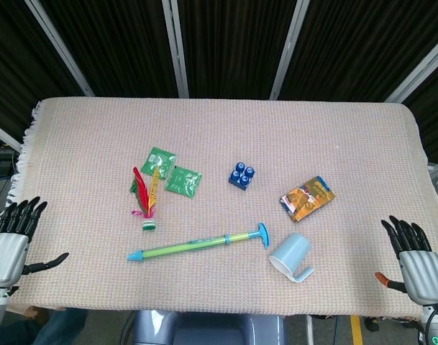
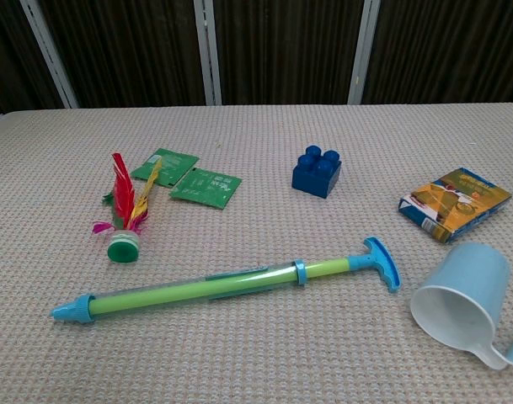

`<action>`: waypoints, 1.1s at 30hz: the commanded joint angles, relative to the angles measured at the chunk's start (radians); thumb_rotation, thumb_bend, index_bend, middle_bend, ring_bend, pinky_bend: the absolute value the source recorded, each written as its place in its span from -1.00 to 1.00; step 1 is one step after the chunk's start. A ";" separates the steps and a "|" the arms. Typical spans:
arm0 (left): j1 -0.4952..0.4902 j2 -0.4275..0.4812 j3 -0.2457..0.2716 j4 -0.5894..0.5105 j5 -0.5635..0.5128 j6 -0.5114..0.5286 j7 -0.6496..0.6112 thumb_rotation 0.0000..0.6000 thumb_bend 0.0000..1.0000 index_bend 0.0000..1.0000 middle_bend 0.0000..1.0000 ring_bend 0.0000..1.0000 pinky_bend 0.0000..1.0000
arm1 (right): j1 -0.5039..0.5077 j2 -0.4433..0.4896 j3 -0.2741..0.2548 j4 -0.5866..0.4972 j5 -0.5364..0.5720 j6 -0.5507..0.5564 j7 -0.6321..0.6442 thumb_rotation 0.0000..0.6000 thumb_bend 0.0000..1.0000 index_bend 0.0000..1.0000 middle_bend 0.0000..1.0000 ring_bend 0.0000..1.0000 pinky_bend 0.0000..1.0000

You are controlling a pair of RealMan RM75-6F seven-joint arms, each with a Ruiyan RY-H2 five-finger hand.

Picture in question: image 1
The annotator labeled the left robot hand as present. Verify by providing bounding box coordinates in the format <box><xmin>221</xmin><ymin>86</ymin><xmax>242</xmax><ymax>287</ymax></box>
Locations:
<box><xmin>0</xmin><ymin>196</ymin><xmax>70</xmax><ymax>289</ymax></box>

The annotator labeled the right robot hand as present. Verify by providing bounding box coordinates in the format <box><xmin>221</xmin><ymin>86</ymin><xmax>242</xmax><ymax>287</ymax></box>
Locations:
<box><xmin>375</xmin><ymin>215</ymin><xmax>438</xmax><ymax>308</ymax></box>

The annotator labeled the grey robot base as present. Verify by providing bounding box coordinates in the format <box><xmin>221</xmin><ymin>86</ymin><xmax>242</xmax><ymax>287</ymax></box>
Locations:
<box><xmin>119</xmin><ymin>309</ymin><xmax>288</xmax><ymax>345</ymax></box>

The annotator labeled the red green feather shuttlecock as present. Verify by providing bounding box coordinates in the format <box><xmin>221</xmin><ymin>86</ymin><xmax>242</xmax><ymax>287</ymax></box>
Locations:
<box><xmin>128</xmin><ymin>166</ymin><xmax>161</xmax><ymax>232</ymax></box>

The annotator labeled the light blue plastic mug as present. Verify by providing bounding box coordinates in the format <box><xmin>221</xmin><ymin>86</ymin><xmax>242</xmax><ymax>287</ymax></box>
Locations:
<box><xmin>269</xmin><ymin>233</ymin><xmax>316</xmax><ymax>285</ymax></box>

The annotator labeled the orange snack packet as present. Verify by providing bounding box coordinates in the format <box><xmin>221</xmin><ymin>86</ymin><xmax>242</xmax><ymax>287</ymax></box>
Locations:
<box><xmin>279</xmin><ymin>175</ymin><xmax>337</xmax><ymax>223</ymax></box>

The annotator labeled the green sachet packet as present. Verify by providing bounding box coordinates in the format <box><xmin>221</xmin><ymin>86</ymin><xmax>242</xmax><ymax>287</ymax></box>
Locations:
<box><xmin>139</xmin><ymin>146</ymin><xmax>179</xmax><ymax>180</ymax></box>
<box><xmin>163</xmin><ymin>165</ymin><xmax>204</xmax><ymax>199</ymax></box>

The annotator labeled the green blue water pump toy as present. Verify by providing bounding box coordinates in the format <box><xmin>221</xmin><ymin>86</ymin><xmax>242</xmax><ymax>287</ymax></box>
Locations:
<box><xmin>127</xmin><ymin>222</ymin><xmax>273</xmax><ymax>264</ymax></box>

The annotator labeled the blue toy building block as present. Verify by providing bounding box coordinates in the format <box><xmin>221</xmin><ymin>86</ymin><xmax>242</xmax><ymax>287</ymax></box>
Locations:
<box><xmin>228</xmin><ymin>161</ymin><xmax>258</xmax><ymax>191</ymax></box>

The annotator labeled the beige woven tablecloth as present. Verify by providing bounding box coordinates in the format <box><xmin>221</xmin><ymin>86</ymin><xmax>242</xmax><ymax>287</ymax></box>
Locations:
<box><xmin>6</xmin><ymin>96</ymin><xmax>429</xmax><ymax>321</ymax></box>

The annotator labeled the black curtain partition screen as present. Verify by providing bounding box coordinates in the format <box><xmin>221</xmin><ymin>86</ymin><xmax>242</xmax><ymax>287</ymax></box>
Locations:
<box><xmin>0</xmin><ymin>0</ymin><xmax>438</xmax><ymax>166</ymax></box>

